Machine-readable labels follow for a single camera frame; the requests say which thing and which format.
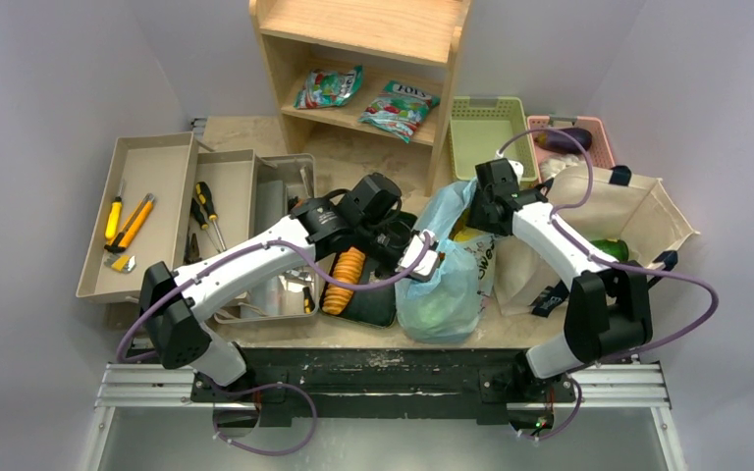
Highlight yellow white napa cabbage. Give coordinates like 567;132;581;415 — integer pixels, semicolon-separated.
450;222;485;243

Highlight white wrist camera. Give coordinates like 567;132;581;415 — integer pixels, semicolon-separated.
396;230;442;283
502;157;524;184

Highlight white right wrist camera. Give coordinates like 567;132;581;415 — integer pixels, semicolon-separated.
502;157;524;184

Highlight white garlic bulb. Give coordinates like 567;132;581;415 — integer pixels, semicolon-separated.
538;154;582;182

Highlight yellow utility knife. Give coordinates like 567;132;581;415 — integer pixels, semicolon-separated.
104;192;156;274

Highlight orange spiral bread loaf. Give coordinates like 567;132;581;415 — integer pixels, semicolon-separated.
321;247;366;315

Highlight stubby black yellow screwdriver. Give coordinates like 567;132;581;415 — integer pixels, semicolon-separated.
302;287;316;314

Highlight left candy bag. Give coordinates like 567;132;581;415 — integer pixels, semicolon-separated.
294;65;363;110

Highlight wooden shelf unit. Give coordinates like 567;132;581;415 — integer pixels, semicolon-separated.
248;0;472;195

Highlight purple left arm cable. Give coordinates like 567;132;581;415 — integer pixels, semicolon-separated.
115;234;434;365

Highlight right candy bag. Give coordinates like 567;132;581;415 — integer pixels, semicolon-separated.
357;80;441;143

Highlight green bottle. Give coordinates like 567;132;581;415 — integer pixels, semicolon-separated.
590;238;630;262

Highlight light blue plastic grocery bag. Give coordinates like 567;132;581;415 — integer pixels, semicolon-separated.
395;180;496;343

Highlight green plastic basket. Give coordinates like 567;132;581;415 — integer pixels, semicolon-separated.
448;96;527;181

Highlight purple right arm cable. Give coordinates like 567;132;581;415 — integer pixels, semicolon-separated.
497;128;721;365

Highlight grey open toolbox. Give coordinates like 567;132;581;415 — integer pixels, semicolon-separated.
213;151;321;325

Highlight pink plastic basket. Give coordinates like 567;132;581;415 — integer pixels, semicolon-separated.
526;115;616;169

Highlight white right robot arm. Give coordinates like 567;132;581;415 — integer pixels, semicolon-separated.
467;159;653;399

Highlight candy bag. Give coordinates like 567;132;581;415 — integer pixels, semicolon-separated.
294;65;363;110
357;80;441;143

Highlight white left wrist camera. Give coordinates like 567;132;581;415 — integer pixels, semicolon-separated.
396;230;442;283

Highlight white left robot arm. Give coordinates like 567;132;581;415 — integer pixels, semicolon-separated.
135;173;402;401

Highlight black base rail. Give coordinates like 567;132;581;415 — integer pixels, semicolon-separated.
123;345;638;431

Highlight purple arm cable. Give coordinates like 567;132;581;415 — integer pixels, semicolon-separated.
497;128;721;365
115;234;434;365

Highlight purple eggplant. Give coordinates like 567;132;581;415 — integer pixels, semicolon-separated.
533;128;593;155

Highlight beige canvas tote bag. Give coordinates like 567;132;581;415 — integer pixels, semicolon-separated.
493;167;695;316

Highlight small yellow screwdriver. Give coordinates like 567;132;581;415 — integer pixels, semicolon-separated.
104;180;126;242

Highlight black rectangular tray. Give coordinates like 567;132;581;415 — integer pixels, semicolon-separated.
318;211;417;331

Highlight beige toolbox tray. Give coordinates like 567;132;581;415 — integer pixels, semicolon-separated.
76;132;262;303

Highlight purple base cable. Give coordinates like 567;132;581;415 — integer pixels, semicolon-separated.
211;383;318;457

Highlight yellow handled pliers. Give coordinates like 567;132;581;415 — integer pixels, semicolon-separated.
184;234;201;265

